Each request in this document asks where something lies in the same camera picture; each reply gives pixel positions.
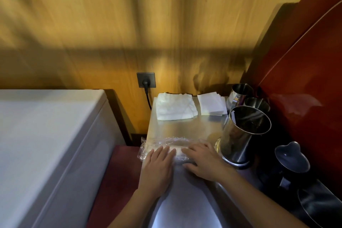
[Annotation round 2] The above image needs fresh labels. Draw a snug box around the black plug with cable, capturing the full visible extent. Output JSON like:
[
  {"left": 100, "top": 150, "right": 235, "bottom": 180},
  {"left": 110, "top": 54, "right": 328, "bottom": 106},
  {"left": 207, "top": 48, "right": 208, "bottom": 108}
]
[{"left": 142, "top": 79, "right": 152, "bottom": 111}]

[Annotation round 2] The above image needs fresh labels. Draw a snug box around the white folded towel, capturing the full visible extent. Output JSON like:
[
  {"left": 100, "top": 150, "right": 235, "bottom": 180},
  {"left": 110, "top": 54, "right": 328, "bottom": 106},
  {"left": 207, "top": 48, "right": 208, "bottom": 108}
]
[{"left": 156, "top": 92, "right": 199, "bottom": 121}]

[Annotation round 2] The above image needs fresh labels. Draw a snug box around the person's right forearm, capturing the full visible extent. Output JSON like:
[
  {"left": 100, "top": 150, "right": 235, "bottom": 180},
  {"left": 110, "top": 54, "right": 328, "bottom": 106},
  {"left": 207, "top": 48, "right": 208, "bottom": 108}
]
[{"left": 214, "top": 167, "right": 309, "bottom": 228}]

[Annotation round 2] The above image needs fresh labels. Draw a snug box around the stack of white paper napkins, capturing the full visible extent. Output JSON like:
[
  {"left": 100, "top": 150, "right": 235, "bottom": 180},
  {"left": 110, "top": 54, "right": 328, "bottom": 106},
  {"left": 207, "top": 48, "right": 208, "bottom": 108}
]
[{"left": 197, "top": 92, "right": 228, "bottom": 116}]

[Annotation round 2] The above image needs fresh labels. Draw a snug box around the person's left hand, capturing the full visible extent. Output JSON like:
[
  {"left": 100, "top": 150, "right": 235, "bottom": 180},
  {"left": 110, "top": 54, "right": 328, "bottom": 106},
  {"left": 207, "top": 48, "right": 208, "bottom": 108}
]
[{"left": 138, "top": 146, "right": 177, "bottom": 200}]

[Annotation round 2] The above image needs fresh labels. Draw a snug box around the white chest freezer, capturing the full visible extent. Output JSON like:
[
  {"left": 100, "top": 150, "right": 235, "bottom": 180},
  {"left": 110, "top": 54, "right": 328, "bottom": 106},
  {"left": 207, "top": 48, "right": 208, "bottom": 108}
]
[{"left": 0, "top": 89, "right": 126, "bottom": 228}]

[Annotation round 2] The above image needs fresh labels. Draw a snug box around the grey wall socket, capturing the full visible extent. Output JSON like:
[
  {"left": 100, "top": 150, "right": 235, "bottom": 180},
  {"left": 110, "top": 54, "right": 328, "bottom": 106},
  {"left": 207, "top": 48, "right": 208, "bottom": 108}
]
[{"left": 136, "top": 72, "right": 156, "bottom": 88}]

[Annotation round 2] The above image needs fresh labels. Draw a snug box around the large black pitcher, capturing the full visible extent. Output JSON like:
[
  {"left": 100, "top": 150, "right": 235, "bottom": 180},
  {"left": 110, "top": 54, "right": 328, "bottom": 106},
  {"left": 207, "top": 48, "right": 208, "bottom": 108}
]
[{"left": 297, "top": 179, "right": 342, "bottom": 228}]

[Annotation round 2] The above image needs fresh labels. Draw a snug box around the small steel cup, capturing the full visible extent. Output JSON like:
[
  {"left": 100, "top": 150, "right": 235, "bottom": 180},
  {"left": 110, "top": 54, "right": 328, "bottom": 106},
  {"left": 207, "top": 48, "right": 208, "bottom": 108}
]
[
  {"left": 226, "top": 83, "right": 254, "bottom": 114},
  {"left": 243, "top": 97, "right": 271, "bottom": 115}
]

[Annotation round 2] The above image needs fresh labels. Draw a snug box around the person's left forearm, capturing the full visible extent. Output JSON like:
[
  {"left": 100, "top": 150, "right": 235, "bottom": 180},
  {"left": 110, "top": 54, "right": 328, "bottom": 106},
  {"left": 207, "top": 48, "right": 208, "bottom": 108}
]
[{"left": 108, "top": 189, "right": 161, "bottom": 228}]

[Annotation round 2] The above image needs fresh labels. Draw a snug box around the black spouted pitcher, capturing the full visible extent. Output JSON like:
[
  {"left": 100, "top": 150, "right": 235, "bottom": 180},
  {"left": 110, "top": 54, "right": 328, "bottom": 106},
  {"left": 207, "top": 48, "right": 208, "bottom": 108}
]
[{"left": 274, "top": 141, "right": 311, "bottom": 191}]

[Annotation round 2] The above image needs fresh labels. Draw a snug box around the glossy red cabinet panel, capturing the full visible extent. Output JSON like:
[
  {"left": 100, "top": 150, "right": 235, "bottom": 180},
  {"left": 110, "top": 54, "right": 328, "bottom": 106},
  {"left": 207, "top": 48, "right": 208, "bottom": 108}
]
[{"left": 240, "top": 0, "right": 342, "bottom": 191}]

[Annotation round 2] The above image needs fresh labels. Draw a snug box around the large steel cup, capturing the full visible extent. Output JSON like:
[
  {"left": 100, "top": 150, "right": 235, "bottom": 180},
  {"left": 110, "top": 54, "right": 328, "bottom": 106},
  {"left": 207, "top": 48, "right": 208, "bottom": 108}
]
[{"left": 215, "top": 105, "right": 272, "bottom": 169}]

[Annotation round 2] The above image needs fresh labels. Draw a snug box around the person's right hand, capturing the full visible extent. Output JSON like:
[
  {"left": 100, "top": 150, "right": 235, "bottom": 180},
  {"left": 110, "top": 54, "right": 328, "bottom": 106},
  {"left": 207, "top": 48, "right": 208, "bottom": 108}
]
[{"left": 181, "top": 141, "right": 236, "bottom": 183}]

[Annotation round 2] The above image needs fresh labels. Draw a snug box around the clear plastic packet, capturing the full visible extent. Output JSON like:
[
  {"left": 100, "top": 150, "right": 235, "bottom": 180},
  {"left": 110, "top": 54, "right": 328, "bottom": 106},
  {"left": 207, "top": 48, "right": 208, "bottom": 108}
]
[{"left": 137, "top": 136, "right": 212, "bottom": 165}]

